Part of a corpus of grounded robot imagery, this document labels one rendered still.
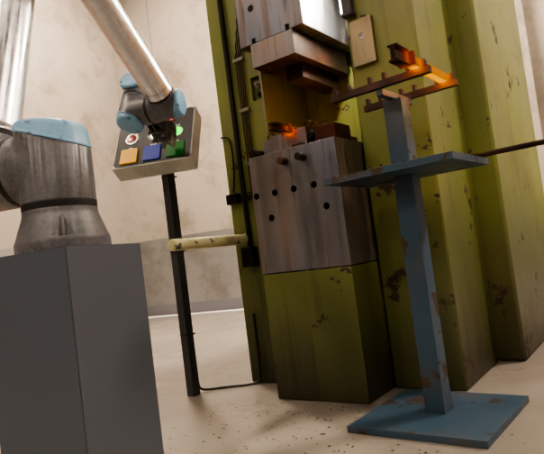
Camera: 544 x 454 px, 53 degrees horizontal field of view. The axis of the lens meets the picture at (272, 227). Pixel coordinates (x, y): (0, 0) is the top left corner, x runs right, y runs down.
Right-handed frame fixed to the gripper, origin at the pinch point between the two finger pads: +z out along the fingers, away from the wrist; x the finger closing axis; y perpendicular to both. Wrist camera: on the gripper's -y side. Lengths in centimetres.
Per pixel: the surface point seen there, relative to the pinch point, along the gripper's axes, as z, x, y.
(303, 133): -1, 52, 8
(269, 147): 5.5, 38.2, 6.0
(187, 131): 3.2, 4.7, -7.8
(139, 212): 347, -203, -228
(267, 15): -22, 45, -36
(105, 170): 293, -223, -254
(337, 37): -3, 69, -38
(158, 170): 8.1, -8.5, 6.3
